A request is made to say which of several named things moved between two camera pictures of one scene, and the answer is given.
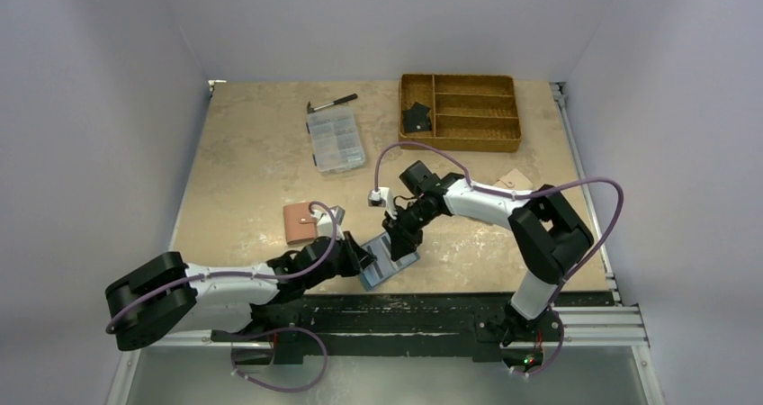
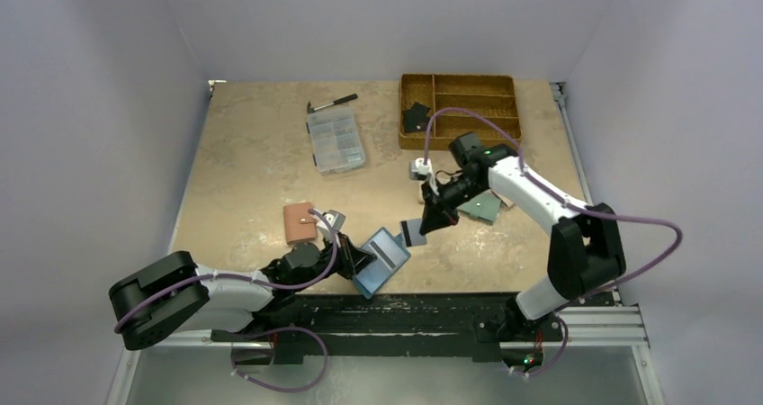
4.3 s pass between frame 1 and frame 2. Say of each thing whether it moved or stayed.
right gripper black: moved
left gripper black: stayed
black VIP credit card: stayed
